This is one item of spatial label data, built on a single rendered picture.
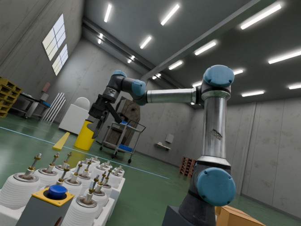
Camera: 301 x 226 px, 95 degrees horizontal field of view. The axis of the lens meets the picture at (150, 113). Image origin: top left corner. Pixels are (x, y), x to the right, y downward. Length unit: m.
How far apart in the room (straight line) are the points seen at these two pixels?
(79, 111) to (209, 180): 6.31
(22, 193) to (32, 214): 0.24
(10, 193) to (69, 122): 5.98
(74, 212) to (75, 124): 6.06
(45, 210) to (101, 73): 11.40
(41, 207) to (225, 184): 0.50
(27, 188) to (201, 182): 0.58
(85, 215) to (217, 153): 0.49
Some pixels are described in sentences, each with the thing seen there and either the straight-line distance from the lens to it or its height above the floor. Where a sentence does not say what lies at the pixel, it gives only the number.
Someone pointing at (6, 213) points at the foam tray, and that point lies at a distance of 0.66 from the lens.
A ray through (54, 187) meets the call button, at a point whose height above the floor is 0.33.
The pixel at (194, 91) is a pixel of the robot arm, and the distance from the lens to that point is 0.77.
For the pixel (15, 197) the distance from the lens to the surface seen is 0.68.
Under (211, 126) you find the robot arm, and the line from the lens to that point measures 0.58.
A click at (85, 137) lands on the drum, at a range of 3.52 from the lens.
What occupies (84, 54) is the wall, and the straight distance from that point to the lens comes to 12.02.
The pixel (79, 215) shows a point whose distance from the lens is 0.59.
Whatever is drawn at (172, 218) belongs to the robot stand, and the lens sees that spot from 0.73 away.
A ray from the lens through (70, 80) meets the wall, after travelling 11.33.
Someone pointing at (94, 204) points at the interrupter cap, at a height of 0.25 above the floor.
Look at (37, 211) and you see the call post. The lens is 0.44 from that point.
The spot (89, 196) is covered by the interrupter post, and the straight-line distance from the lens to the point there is 0.61.
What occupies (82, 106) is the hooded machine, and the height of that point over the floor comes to 1.21.
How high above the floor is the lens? 0.49
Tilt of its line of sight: 15 degrees up
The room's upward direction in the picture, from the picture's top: 21 degrees clockwise
